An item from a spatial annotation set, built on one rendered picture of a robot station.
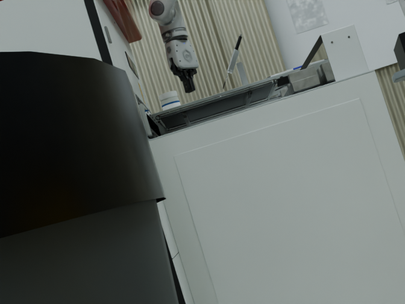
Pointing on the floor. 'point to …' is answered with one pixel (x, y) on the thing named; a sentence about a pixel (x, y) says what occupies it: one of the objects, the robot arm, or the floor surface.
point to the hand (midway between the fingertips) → (188, 85)
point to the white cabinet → (291, 201)
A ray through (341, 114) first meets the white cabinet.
